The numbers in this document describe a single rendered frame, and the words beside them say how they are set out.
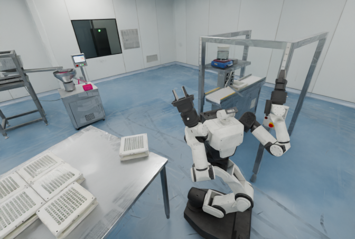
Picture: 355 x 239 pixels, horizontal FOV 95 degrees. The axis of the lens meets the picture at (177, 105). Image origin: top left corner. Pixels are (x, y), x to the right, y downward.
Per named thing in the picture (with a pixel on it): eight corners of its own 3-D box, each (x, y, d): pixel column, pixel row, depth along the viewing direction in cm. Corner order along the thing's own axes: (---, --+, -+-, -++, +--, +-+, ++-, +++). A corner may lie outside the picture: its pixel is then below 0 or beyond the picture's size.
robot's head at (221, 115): (215, 119, 116) (216, 109, 112) (227, 117, 119) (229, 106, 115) (221, 125, 110) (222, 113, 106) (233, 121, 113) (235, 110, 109)
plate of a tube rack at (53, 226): (56, 238, 87) (55, 236, 86) (36, 213, 99) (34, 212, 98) (96, 199, 106) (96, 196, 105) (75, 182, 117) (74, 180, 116)
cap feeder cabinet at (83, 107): (76, 131, 326) (62, 98, 290) (70, 120, 365) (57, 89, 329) (107, 120, 362) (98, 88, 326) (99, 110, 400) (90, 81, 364)
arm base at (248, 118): (242, 136, 129) (233, 124, 135) (255, 128, 131) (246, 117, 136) (245, 129, 116) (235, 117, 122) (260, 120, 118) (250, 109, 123)
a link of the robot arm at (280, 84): (291, 81, 107) (288, 99, 108) (275, 80, 113) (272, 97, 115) (289, 79, 97) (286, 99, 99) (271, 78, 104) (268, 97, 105)
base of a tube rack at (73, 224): (60, 242, 90) (58, 240, 88) (39, 218, 101) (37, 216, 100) (99, 203, 108) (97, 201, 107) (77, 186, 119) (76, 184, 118)
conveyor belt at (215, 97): (219, 104, 223) (219, 101, 221) (205, 99, 241) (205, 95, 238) (264, 81, 298) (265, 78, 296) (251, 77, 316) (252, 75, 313)
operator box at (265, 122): (279, 132, 157) (287, 108, 145) (262, 125, 169) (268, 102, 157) (282, 129, 161) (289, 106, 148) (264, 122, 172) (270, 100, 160)
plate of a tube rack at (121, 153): (119, 156, 138) (118, 155, 137) (121, 138, 159) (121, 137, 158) (148, 151, 142) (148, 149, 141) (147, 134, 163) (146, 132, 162)
